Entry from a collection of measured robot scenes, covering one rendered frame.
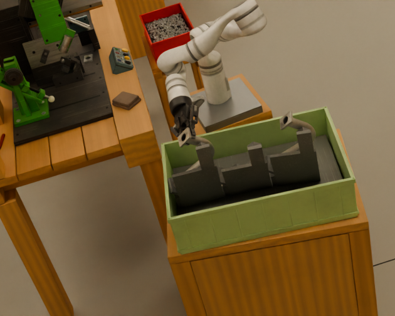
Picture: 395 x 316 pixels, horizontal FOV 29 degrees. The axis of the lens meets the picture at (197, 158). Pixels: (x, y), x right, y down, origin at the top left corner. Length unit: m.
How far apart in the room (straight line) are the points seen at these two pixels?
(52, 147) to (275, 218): 1.03
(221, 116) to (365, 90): 1.68
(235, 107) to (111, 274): 1.17
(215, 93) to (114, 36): 0.84
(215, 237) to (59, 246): 1.60
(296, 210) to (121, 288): 1.38
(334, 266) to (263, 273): 0.25
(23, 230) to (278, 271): 1.11
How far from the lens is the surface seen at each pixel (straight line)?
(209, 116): 3.01
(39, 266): 3.38
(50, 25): 3.43
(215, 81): 3.00
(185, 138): 2.41
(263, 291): 2.76
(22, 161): 3.12
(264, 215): 2.52
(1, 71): 3.22
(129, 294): 3.64
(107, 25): 3.82
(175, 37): 3.51
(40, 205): 4.32
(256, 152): 2.41
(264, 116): 3.03
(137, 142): 3.01
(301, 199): 2.50
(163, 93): 3.64
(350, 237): 2.63
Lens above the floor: 2.61
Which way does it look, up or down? 38 degrees down
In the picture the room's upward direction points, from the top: 15 degrees counter-clockwise
